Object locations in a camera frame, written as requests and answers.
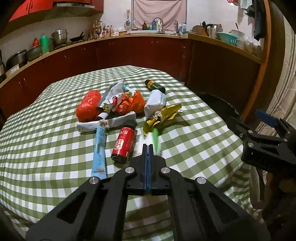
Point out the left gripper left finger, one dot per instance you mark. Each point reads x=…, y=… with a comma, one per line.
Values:
x=94, y=211

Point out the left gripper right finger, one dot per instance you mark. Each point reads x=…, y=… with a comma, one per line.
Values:
x=199, y=210

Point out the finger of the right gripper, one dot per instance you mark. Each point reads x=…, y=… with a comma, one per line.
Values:
x=282, y=127
x=246, y=134

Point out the red spray can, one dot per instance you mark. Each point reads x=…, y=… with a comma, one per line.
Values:
x=123, y=144

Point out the yellow wrapper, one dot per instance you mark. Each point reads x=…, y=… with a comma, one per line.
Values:
x=166, y=113

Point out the white pouch package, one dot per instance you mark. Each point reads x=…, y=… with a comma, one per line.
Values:
x=155, y=102

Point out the green label dark bottle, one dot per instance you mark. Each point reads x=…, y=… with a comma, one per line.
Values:
x=152, y=85

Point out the red plastic bag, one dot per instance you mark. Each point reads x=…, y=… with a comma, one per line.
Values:
x=88, y=109

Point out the orange plastic bag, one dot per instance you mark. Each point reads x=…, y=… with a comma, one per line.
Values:
x=131, y=102

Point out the silver snack wrapper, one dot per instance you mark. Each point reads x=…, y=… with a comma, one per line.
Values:
x=112, y=97

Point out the teal white tube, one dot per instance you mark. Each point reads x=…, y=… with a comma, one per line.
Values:
x=128, y=90

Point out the black trash bin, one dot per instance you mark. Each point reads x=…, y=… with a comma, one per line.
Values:
x=226, y=111

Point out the striped curtain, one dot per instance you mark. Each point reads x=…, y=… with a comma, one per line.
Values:
x=282, y=59

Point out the dark red lower cabinets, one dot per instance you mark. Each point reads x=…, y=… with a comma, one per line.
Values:
x=201, y=63

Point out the green checkered tablecloth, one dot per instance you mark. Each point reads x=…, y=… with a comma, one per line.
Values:
x=44, y=158

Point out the teal plastic basket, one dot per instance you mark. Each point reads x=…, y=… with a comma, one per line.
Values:
x=228, y=38

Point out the sink faucet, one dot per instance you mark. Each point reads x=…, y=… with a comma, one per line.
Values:
x=158, y=25

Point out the pink window curtain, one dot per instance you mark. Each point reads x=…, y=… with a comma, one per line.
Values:
x=168, y=11

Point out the black wok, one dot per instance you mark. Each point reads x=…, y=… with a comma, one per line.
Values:
x=78, y=39

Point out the steel stock pot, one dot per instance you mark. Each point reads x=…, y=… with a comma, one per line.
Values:
x=59, y=37

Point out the green thermos bottle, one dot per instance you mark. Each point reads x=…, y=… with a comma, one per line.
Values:
x=44, y=42

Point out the red thermos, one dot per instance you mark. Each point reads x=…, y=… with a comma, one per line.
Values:
x=36, y=42

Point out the range hood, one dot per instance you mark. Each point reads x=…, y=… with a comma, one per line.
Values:
x=66, y=10

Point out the red upper cabinets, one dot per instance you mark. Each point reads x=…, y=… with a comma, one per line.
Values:
x=45, y=7

